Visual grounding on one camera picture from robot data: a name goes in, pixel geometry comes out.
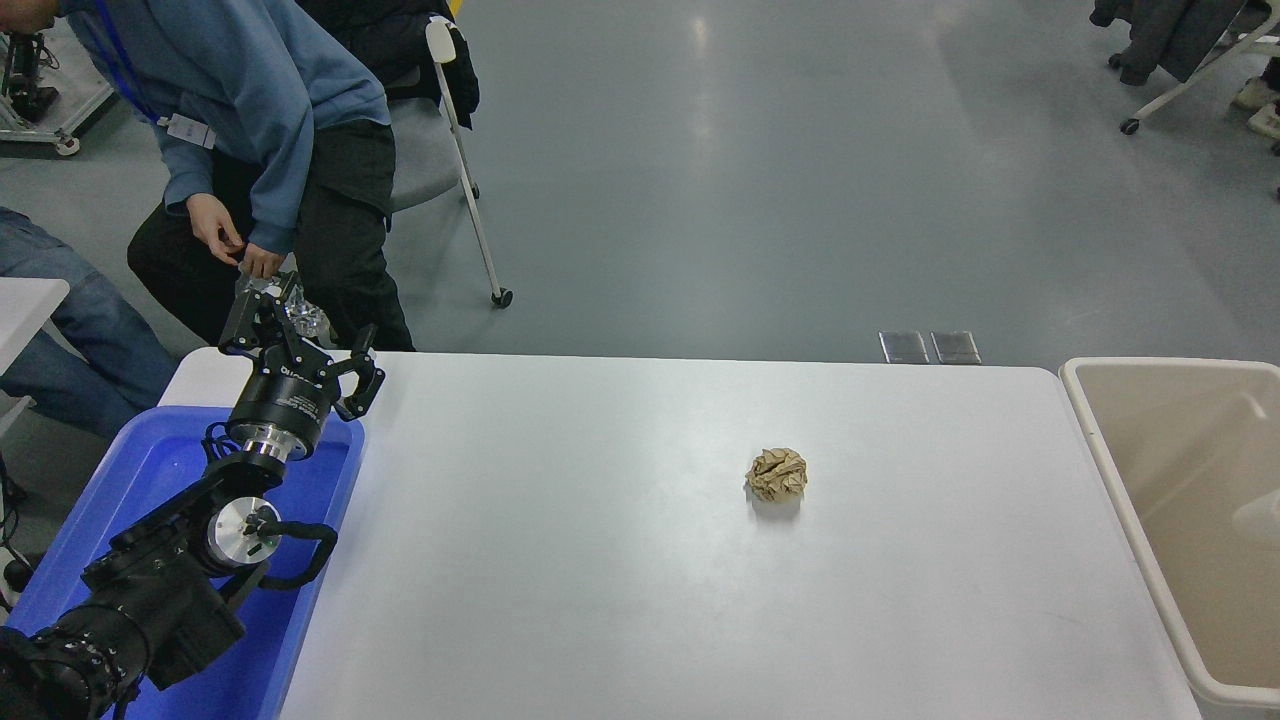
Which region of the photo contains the aluminium frame cart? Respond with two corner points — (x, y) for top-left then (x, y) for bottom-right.
(0, 35), (121, 156)

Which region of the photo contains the black equipment on cart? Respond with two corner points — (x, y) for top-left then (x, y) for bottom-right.
(0, 30), (56, 121)

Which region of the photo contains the person's right hand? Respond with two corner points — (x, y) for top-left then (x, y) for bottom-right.
(187, 193), (245, 266)

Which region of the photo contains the seated person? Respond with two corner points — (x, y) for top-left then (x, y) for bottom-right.
(0, 205), (183, 441)

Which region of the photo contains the large pale plastic bin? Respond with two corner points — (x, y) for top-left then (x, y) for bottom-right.
(1058, 357), (1280, 711)

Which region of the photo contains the grey chair with white frame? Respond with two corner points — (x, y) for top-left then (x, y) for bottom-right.
(385, 15), (514, 309)

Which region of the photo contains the white wheeled rack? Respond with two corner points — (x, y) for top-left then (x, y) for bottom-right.
(1122, 10), (1280, 136)

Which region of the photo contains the dark garment on rack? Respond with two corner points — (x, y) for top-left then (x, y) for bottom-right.
(1092, 0), (1251, 86)

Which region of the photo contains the small white side table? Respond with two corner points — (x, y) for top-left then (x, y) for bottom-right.
(0, 277), (71, 376)

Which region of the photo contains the blue plastic tray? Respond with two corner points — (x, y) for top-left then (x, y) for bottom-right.
(5, 405), (366, 720)

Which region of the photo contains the black jacket on chair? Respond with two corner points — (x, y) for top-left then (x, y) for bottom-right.
(295, 0), (481, 126)

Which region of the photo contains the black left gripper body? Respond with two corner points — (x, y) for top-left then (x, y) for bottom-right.
(230, 352), (338, 448)

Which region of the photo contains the white paper cup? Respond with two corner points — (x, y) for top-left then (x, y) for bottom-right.
(1232, 490), (1280, 546)

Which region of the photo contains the crumpled tan paper ball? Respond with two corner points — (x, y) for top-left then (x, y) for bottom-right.
(745, 447), (809, 503)

